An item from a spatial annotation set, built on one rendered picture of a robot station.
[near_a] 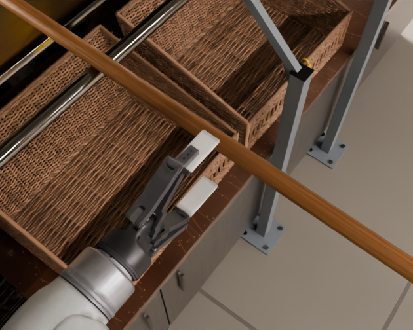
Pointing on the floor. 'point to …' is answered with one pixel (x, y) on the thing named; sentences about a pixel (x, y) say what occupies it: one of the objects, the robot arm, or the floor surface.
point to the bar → (257, 234)
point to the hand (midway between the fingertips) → (206, 165)
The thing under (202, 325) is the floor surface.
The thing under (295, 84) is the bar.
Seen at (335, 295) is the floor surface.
